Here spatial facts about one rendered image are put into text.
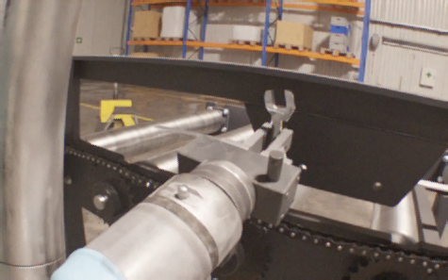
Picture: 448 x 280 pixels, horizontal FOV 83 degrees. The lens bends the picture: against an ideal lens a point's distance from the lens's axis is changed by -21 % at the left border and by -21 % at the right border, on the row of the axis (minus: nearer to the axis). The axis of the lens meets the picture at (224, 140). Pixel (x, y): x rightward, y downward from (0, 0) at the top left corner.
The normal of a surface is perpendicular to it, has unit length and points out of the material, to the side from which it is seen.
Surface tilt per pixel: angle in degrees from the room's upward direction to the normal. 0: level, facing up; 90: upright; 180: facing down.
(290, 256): 90
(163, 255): 41
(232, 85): 90
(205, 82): 90
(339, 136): 90
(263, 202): 105
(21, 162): 80
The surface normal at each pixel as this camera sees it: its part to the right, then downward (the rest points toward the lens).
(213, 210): 0.53, -0.53
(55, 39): 0.85, 0.11
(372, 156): -0.49, 0.18
